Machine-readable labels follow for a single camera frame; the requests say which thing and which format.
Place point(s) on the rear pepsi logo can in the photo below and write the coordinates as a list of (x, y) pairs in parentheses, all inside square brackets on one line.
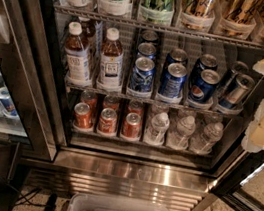
[(206, 61)]

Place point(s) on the left glass fridge door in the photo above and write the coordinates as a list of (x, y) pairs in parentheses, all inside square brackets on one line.
[(31, 70)]

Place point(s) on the rear blue pepsi can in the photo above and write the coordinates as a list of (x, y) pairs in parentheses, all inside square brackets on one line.
[(176, 55)]

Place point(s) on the right clear water bottle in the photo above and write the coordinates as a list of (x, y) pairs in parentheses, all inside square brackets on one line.
[(203, 142)]

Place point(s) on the front left orange can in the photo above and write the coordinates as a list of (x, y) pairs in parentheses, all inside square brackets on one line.
[(82, 115)]

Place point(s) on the wire shelf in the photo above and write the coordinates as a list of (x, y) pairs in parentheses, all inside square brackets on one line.
[(159, 27), (150, 101)]

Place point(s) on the silver blue can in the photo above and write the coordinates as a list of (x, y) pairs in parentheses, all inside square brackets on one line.
[(237, 67), (236, 91)]

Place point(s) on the left clear water bottle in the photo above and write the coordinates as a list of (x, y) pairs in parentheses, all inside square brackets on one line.
[(157, 128)]

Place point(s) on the rear silver blue can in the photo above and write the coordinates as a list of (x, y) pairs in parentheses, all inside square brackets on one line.
[(237, 67)]

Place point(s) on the clear water bottle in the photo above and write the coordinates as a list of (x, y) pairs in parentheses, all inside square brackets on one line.
[(178, 137), (203, 142), (157, 128)]

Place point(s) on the front silver blue can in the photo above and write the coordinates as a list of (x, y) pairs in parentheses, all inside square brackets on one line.
[(236, 91)]

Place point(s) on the upper wire shelf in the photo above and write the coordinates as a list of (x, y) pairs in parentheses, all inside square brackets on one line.
[(159, 27)]

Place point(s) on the front blue pepsi can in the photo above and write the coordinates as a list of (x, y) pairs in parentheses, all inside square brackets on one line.
[(173, 80)]

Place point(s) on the rear right orange can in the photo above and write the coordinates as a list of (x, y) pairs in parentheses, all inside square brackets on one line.
[(135, 106)]

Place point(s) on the tea bottle white label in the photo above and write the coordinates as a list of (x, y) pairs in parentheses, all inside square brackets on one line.
[(111, 61)]

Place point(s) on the right open fridge door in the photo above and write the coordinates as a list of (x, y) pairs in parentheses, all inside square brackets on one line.
[(242, 188)]

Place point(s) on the front blue patterned can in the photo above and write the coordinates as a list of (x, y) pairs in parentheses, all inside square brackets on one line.
[(142, 75)]

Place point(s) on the left front tea bottle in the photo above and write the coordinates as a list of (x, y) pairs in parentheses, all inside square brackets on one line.
[(77, 50)]

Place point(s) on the middle clear water bottle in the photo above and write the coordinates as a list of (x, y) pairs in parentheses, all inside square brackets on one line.
[(178, 137)]

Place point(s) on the front pepsi logo can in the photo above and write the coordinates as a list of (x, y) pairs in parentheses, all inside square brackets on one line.
[(204, 86)]

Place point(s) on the rear dark can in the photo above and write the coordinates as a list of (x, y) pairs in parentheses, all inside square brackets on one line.
[(149, 36)]

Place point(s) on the blue patterned can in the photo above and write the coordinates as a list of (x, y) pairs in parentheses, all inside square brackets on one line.
[(147, 50), (142, 75)]

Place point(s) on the blue pepsi can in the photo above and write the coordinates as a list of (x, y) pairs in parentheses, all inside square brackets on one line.
[(173, 80), (176, 55)]

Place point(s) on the rear middle orange can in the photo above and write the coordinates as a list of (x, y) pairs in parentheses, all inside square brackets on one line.
[(111, 102)]

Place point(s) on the front right orange can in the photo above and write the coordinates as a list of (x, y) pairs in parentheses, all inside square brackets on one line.
[(131, 127)]

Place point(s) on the pepsi logo can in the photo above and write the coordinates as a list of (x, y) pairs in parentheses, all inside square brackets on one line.
[(206, 61), (204, 86)]

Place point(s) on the middle wire shelf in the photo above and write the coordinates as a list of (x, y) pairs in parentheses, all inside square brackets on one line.
[(150, 101)]

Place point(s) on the rear tea bottle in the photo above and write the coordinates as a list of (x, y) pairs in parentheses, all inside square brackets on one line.
[(93, 30)]

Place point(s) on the gold tall can middle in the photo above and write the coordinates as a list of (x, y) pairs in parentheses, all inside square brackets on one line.
[(237, 16)]

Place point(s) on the front middle orange can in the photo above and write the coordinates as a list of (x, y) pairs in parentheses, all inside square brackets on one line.
[(107, 121)]

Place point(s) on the gold tall can left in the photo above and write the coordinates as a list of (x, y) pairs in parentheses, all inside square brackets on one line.
[(195, 11)]

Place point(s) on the rear left orange can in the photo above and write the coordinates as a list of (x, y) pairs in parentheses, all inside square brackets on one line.
[(90, 98)]

